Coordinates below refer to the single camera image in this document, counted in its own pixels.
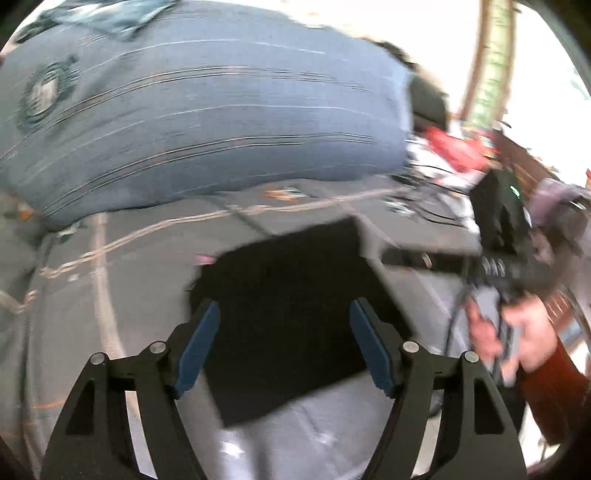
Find red white bag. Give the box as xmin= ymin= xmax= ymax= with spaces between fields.
xmin=407 ymin=126 xmax=491 ymax=177

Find teal cloth behind pillow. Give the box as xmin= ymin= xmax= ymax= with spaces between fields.
xmin=14 ymin=0 xmax=178 ymax=44

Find red sleeve forearm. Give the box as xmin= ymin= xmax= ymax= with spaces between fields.
xmin=517 ymin=342 xmax=590 ymax=445

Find black pants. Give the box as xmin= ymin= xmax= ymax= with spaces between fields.
xmin=189 ymin=217 xmax=412 ymax=428

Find black charger cables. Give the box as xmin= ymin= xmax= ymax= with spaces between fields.
xmin=382 ymin=161 xmax=479 ymax=229

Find right hand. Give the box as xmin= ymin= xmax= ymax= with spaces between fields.
xmin=464 ymin=294 xmax=562 ymax=375

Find black camera box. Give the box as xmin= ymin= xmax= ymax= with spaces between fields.
xmin=469 ymin=169 xmax=534 ymax=259

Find blue plaid pillow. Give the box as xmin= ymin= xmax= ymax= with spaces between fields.
xmin=1 ymin=2 xmax=413 ymax=228

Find grey patterned bed sheet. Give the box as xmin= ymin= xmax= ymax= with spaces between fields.
xmin=1 ymin=176 xmax=483 ymax=479

